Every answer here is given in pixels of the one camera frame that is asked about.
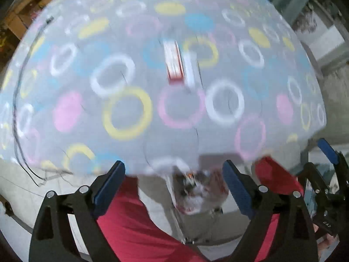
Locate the person's right hand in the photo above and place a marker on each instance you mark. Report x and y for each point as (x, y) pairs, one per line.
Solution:
(325, 243)

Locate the bed with circle print sheet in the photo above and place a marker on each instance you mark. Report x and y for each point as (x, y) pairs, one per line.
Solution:
(81, 87)

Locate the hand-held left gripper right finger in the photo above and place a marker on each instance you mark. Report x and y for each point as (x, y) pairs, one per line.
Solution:
(237, 191)

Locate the white plastic bag red print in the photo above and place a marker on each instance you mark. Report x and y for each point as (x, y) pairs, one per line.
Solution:
(199, 196)

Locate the yellow brown wooden cabinet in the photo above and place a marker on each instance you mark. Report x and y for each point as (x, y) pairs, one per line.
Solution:
(27, 11)

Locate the red white snack packet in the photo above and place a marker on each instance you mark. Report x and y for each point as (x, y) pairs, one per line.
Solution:
(174, 62)

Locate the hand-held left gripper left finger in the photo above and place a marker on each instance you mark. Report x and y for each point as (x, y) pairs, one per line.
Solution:
(109, 188)

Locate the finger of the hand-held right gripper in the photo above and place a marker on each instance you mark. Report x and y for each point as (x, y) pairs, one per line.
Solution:
(313, 173)
(327, 148)

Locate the person's left leg red pants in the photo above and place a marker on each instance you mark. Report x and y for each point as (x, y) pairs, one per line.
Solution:
(136, 229)

